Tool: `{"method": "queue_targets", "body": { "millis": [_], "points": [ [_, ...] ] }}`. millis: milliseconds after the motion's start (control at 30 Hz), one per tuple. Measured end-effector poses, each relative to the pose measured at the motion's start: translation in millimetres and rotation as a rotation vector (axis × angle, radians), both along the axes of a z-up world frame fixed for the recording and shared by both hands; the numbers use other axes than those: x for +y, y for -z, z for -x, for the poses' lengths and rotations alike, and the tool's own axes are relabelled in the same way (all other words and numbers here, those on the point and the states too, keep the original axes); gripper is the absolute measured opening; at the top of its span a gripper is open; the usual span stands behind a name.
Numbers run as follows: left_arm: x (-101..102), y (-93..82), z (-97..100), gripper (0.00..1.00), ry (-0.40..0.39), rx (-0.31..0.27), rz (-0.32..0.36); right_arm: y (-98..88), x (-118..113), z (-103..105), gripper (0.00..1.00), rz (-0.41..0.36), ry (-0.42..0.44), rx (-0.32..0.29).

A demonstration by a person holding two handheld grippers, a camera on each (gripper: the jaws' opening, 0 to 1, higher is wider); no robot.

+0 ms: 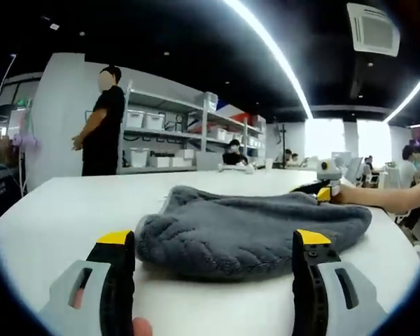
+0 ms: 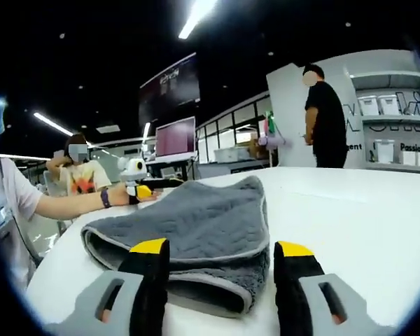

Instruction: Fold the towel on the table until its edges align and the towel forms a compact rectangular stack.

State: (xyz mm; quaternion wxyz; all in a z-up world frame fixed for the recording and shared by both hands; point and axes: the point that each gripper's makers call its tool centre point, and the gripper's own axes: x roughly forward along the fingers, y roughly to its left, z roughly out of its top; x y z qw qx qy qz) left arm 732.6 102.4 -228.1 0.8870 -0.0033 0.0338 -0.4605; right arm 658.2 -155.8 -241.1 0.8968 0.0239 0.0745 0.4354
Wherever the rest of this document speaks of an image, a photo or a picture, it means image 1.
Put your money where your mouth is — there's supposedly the purple rolled mat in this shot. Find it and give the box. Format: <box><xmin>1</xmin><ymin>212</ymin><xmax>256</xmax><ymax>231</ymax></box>
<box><xmin>13</xmin><ymin>134</ymin><xmax>43</xmax><ymax>150</ymax></box>

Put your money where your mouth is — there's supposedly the grey towel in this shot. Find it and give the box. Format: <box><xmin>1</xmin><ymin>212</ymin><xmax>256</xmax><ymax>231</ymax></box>
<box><xmin>135</xmin><ymin>185</ymin><xmax>372</xmax><ymax>283</ymax></box>

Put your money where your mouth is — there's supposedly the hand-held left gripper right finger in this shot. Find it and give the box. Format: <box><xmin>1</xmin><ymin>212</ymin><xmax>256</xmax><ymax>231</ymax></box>
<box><xmin>292</xmin><ymin>229</ymin><xmax>388</xmax><ymax>336</ymax></box>

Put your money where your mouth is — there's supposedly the person's left hand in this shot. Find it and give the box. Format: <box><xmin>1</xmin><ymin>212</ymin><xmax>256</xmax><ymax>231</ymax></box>
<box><xmin>132</xmin><ymin>317</ymin><xmax>154</xmax><ymax>336</ymax></box>

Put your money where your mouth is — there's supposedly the ceiling light strip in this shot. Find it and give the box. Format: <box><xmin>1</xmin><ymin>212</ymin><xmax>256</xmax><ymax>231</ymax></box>
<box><xmin>384</xmin><ymin>78</ymin><xmax>420</xmax><ymax>123</ymax></box>
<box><xmin>223</xmin><ymin>0</ymin><xmax>314</xmax><ymax>119</ymax></box>

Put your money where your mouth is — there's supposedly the ceiling air conditioner unit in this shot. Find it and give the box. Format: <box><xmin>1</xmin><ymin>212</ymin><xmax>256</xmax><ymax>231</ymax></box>
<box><xmin>346</xmin><ymin>2</ymin><xmax>402</xmax><ymax>57</ymax></box>

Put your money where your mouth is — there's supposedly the group of white storage boxes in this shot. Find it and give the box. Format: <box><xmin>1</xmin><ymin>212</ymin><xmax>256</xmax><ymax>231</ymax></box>
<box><xmin>125</xmin><ymin>91</ymin><xmax>267</xmax><ymax>168</ymax></box>

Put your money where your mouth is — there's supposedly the black tripod stand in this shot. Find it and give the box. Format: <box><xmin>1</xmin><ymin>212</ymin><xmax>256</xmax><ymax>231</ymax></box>
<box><xmin>274</xmin><ymin>124</ymin><xmax>290</xmax><ymax>165</ymax></box>

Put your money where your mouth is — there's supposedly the grey metal shelving rack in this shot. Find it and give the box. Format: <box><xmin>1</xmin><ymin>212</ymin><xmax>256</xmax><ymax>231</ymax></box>
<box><xmin>117</xmin><ymin>79</ymin><xmax>268</xmax><ymax>175</ymax></box>

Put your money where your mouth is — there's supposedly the white table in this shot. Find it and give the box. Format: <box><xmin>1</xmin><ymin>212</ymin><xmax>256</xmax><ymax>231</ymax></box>
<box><xmin>0</xmin><ymin>167</ymin><xmax>420</xmax><ymax>336</ymax></box>

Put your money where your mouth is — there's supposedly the grey laptop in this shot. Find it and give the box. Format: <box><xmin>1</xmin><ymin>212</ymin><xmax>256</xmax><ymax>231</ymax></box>
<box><xmin>195</xmin><ymin>152</ymin><xmax>222</xmax><ymax>172</ymax></box>

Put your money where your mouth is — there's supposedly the person's right hand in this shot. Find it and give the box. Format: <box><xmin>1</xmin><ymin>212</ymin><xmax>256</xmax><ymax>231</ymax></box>
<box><xmin>332</xmin><ymin>183</ymin><xmax>354</xmax><ymax>204</ymax></box>

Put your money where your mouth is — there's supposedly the black cabinet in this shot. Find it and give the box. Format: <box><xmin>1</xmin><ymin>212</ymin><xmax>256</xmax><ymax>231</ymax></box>
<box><xmin>0</xmin><ymin>167</ymin><xmax>29</xmax><ymax>220</ymax></box>

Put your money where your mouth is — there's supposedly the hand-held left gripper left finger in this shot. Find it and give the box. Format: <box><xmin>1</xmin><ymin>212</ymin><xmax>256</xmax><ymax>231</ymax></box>
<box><xmin>38</xmin><ymin>230</ymin><xmax>136</xmax><ymax>336</ymax></box>

